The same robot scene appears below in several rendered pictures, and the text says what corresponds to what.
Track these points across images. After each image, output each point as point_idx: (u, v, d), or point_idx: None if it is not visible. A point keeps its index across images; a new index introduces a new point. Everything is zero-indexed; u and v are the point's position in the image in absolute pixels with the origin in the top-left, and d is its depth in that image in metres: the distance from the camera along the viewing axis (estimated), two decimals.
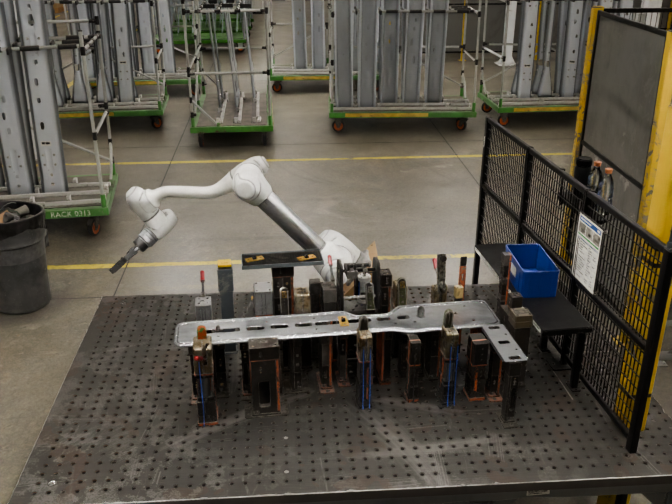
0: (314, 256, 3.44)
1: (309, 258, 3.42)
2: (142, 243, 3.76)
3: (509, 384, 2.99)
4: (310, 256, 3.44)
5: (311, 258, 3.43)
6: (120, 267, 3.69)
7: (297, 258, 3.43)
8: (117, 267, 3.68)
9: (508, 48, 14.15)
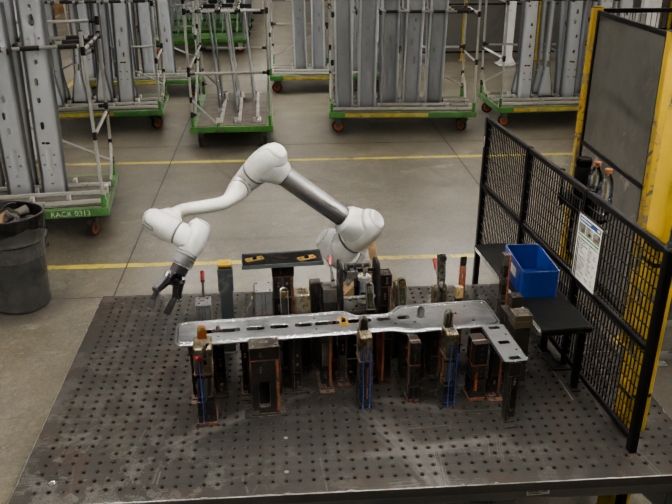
0: (314, 256, 3.44)
1: (309, 258, 3.42)
2: None
3: (509, 384, 2.99)
4: (310, 256, 3.44)
5: (311, 258, 3.43)
6: (168, 305, 3.25)
7: (297, 258, 3.43)
8: (168, 308, 3.24)
9: (508, 48, 14.15)
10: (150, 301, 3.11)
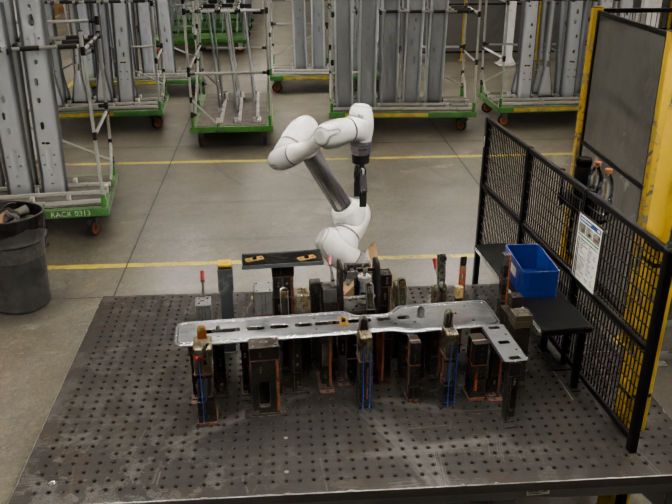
0: (314, 256, 3.44)
1: (309, 258, 3.42)
2: (362, 159, 3.17)
3: (509, 384, 2.99)
4: (310, 256, 3.44)
5: (311, 258, 3.43)
6: (366, 198, 3.20)
7: (297, 258, 3.43)
8: (363, 201, 3.21)
9: (508, 48, 14.15)
10: (358, 190, 3.34)
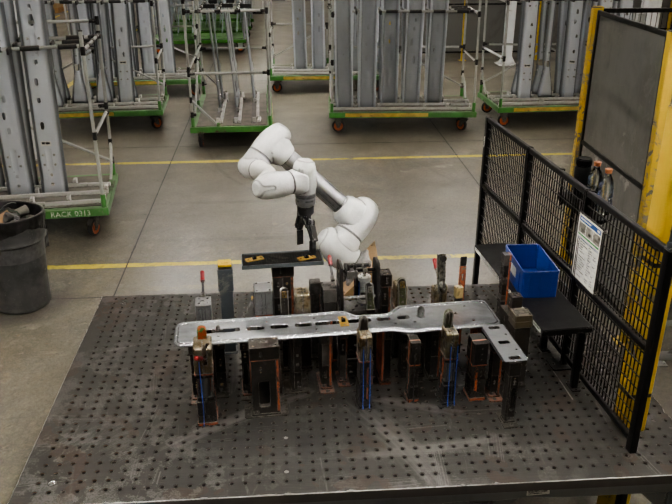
0: (314, 256, 3.44)
1: (309, 258, 3.42)
2: (309, 210, 3.31)
3: (509, 384, 2.99)
4: (310, 256, 3.44)
5: (311, 258, 3.43)
6: (315, 247, 3.35)
7: (297, 258, 3.43)
8: (313, 249, 3.35)
9: (508, 48, 14.15)
10: (301, 238, 3.47)
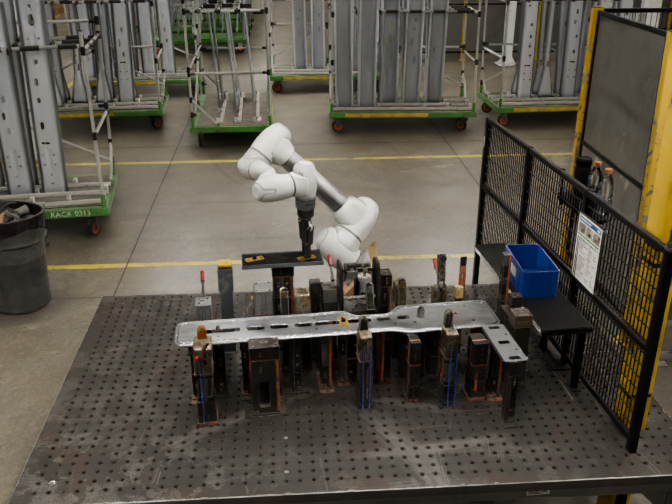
0: (314, 256, 3.44)
1: (309, 258, 3.42)
2: (309, 213, 3.31)
3: (509, 384, 2.99)
4: (310, 256, 3.44)
5: (311, 258, 3.43)
6: (310, 250, 3.41)
7: (297, 258, 3.43)
8: (308, 252, 3.41)
9: (508, 48, 14.15)
10: None
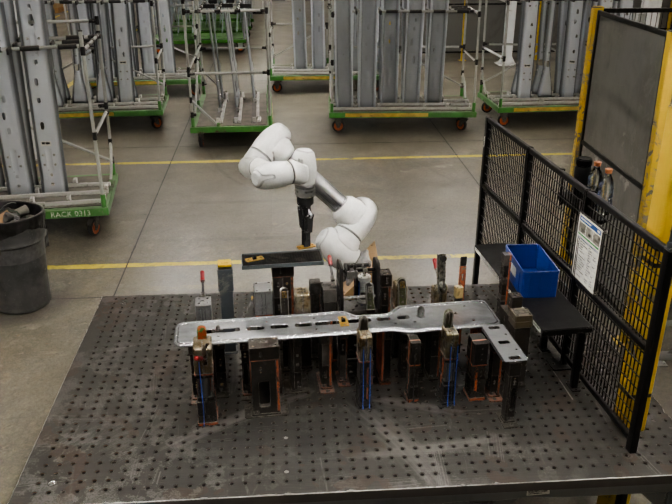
0: (314, 245, 3.42)
1: (309, 247, 3.40)
2: (309, 201, 3.29)
3: (509, 384, 2.99)
4: (310, 245, 3.42)
5: (311, 247, 3.40)
6: (310, 238, 3.39)
7: (297, 246, 3.40)
8: (308, 240, 3.39)
9: (508, 48, 14.15)
10: None
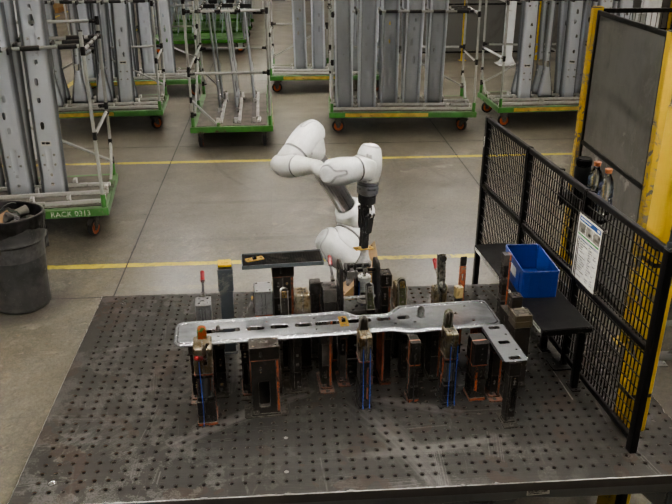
0: (371, 247, 3.24)
1: (366, 248, 3.22)
2: (371, 199, 3.12)
3: (509, 384, 2.99)
4: (367, 247, 3.24)
5: (368, 249, 3.22)
6: (368, 239, 3.21)
7: (354, 247, 3.23)
8: (366, 242, 3.21)
9: (508, 48, 14.15)
10: None
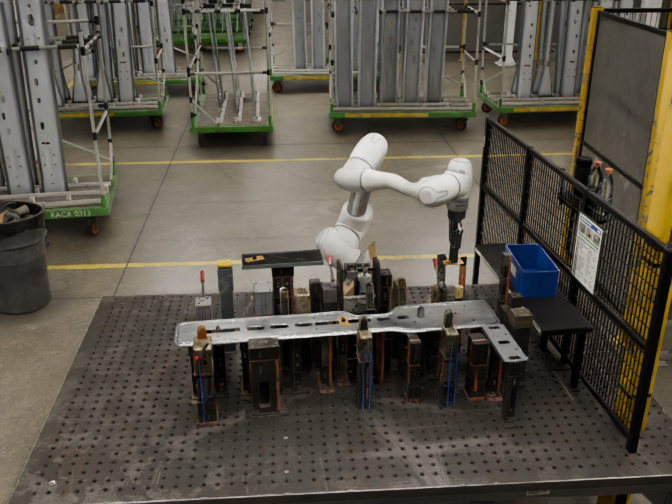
0: (462, 262, 3.19)
1: (455, 263, 3.17)
2: (459, 215, 3.06)
3: (509, 384, 2.99)
4: (457, 261, 3.19)
5: (458, 264, 3.17)
6: (457, 254, 3.16)
7: (443, 261, 3.19)
8: (455, 256, 3.16)
9: (508, 48, 14.15)
10: None
